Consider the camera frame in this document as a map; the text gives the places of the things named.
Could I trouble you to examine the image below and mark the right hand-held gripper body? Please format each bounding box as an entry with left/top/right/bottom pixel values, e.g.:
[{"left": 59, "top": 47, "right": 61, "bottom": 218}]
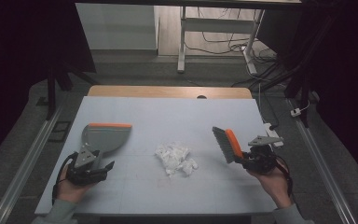
[{"left": 242, "top": 134, "right": 284, "bottom": 175}]

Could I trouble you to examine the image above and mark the dark curtain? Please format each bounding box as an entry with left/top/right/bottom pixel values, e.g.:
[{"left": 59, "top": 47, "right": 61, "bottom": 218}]
[
  {"left": 257, "top": 0, "right": 358, "bottom": 181},
  {"left": 0, "top": 0, "right": 97, "bottom": 171}
]

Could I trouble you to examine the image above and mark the black tripod stand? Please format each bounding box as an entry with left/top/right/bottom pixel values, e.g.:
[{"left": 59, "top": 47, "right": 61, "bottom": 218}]
[
  {"left": 255, "top": 12, "right": 339, "bottom": 129},
  {"left": 45, "top": 52, "right": 100, "bottom": 121}
]

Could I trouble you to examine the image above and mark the person's right hand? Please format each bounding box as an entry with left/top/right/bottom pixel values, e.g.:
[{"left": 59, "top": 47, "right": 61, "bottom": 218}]
[{"left": 247, "top": 159, "right": 295, "bottom": 209}]

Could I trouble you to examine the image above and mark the wooden table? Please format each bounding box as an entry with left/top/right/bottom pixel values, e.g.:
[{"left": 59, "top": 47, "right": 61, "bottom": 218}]
[{"left": 87, "top": 85, "right": 254, "bottom": 100}]

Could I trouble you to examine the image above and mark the white cabinet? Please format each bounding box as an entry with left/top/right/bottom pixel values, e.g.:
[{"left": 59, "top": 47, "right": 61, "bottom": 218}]
[{"left": 75, "top": 3, "right": 159, "bottom": 50}]

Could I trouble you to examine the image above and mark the grey dustpan with orange edge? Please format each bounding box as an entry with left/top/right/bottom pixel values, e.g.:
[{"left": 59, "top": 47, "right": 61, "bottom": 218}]
[{"left": 80, "top": 122, "right": 133, "bottom": 171}]

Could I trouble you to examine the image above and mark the white desk frame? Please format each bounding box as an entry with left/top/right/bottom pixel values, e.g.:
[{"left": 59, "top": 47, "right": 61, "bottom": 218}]
[{"left": 176, "top": 6, "right": 267, "bottom": 76}]

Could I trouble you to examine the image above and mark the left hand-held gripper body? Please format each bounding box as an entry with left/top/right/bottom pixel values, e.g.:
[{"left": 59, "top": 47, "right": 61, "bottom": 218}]
[{"left": 65, "top": 147, "right": 109, "bottom": 187}]

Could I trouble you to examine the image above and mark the black wrist strap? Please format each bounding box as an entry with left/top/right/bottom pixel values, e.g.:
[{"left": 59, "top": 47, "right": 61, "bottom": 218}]
[
  {"left": 51, "top": 151, "right": 79, "bottom": 206},
  {"left": 274, "top": 156, "right": 295, "bottom": 199}
]

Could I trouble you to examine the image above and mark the orange brush with grey bristles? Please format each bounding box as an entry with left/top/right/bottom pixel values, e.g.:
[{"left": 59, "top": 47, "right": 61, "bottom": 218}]
[{"left": 212, "top": 126, "right": 245, "bottom": 164}]

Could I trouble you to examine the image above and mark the aluminium rail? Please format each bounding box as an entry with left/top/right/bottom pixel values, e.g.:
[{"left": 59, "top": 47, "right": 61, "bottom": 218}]
[
  {"left": 0, "top": 102, "right": 64, "bottom": 224},
  {"left": 287, "top": 97, "right": 358, "bottom": 224}
]

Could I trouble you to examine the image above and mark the pile of white paper scraps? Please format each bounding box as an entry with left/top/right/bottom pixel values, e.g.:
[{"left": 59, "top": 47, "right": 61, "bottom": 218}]
[{"left": 154, "top": 142, "right": 200, "bottom": 177}]

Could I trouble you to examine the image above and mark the tangle of black floor cables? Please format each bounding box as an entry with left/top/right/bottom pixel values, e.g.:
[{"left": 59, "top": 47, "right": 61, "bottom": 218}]
[{"left": 185, "top": 7, "right": 290, "bottom": 132}]

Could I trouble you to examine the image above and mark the person's left hand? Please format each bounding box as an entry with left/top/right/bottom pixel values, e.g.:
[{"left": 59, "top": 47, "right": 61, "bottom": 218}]
[{"left": 55, "top": 169, "right": 97, "bottom": 205}]

